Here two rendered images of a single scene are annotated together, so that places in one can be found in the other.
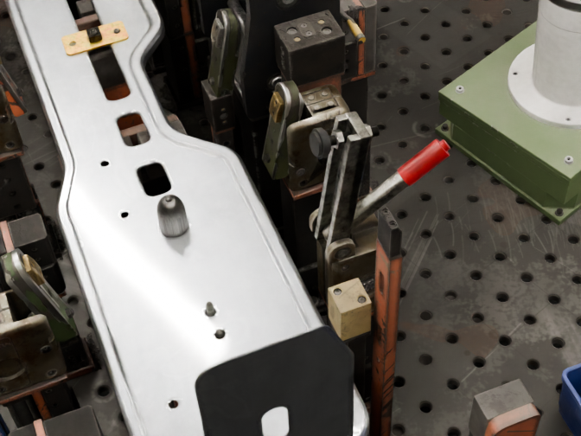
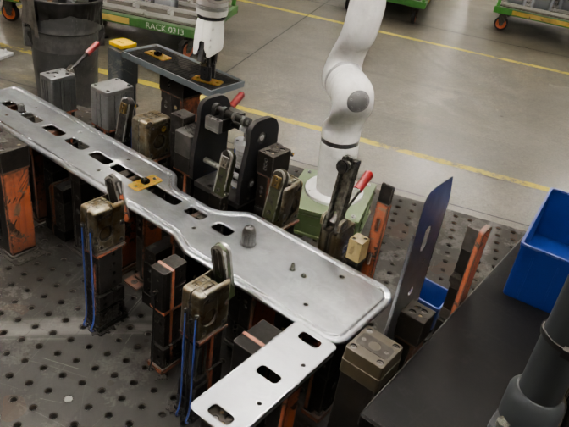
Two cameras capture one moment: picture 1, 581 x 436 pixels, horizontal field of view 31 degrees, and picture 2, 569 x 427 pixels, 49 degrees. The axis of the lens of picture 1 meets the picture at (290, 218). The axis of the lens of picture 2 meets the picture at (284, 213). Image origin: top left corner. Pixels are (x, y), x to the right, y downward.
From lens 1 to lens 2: 0.81 m
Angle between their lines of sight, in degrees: 33
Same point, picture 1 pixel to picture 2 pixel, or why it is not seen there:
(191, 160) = (234, 219)
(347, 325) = (361, 252)
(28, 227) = (174, 260)
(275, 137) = (274, 198)
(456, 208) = not seen: hidden behind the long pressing
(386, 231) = (387, 191)
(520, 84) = (314, 194)
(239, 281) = (295, 256)
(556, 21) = (334, 156)
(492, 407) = (476, 227)
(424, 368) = not seen: hidden behind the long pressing
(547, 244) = not seen: hidden behind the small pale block
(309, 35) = (278, 151)
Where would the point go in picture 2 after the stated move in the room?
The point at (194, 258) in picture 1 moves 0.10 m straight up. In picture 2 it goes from (267, 252) to (273, 214)
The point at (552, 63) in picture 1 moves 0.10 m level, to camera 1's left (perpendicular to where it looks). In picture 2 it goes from (333, 177) to (306, 183)
